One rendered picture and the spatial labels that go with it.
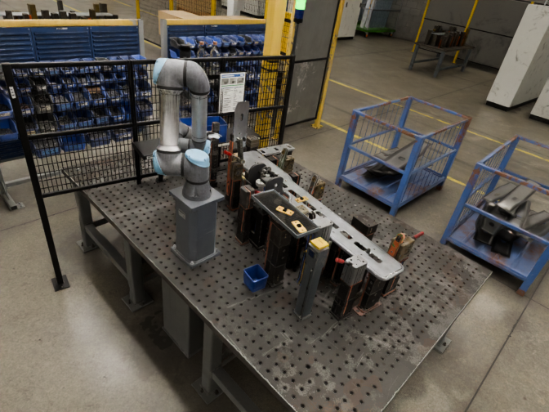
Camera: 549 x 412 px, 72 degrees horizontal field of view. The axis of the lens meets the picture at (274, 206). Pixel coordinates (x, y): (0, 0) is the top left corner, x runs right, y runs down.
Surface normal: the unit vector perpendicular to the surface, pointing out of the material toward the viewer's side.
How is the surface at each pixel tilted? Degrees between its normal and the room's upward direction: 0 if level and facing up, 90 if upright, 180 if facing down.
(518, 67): 90
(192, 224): 90
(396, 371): 0
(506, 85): 90
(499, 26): 90
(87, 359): 0
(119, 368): 0
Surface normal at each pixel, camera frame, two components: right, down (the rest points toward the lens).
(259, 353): 0.13, -0.83
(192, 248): -0.04, 0.57
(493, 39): -0.70, 0.32
